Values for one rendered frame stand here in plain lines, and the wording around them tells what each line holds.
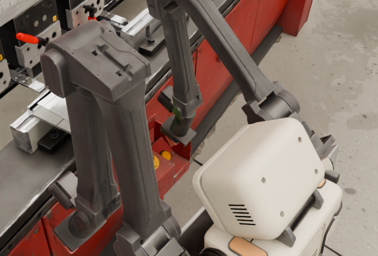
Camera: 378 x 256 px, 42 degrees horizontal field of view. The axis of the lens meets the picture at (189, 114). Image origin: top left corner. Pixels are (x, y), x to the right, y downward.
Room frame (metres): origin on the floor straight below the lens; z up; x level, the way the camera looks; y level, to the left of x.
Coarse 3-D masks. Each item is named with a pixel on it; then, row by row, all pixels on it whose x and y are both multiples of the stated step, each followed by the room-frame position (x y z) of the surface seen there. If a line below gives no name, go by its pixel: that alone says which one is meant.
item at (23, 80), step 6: (12, 66) 1.19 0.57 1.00; (12, 72) 1.16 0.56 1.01; (18, 72) 1.16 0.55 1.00; (12, 78) 1.13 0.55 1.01; (18, 78) 1.13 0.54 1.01; (24, 78) 1.13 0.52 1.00; (30, 78) 1.13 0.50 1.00; (24, 84) 1.10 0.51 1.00; (30, 84) 1.11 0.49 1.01; (36, 84) 1.11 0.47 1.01; (42, 84) 1.11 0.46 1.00; (36, 90) 1.08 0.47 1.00; (42, 90) 1.09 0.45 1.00
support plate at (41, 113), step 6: (42, 108) 1.01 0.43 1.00; (36, 114) 0.99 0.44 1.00; (42, 114) 0.99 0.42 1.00; (48, 114) 0.99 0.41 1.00; (54, 114) 0.99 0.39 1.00; (42, 120) 0.97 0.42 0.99; (48, 120) 0.97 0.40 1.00; (54, 120) 0.97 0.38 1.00; (60, 120) 0.97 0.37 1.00; (66, 120) 0.97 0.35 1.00; (54, 126) 0.95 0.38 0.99; (60, 126) 0.95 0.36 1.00; (66, 126) 0.95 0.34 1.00; (66, 132) 0.93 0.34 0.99
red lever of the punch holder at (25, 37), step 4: (16, 36) 0.94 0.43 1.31; (20, 36) 0.94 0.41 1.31; (24, 36) 0.94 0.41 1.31; (28, 36) 0.95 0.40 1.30; (32, 36) 0.97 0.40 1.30; (20, 40) 0.94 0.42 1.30; (24, 40) 0.94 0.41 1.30; (28, 40) 0.95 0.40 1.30; (32, 40) 0.96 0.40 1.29; (36, 40) 0.97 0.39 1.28; (40, 40) 0.99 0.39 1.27; (44, 40) 0.99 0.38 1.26; (40, 44) 0.99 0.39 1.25; (44, 44) 0.99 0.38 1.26
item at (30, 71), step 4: (40, 64) 1.06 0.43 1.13; (28, 68) 1.03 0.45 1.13; (32, 68) 1.03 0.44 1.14; (36, 68) 1.04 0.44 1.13; (40, 68) 1.06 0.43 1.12; (28, 72) 1.03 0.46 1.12; (32, 72) 1.03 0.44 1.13; (36, 72) 1.04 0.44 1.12; (40, 72) 1.05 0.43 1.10; (28, 76) 1.04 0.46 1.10; (32, 76) 1.03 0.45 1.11; (36, 76) 1.04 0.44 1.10; (40, 76) 1.06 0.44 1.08; (32, 80) 1.03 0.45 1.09
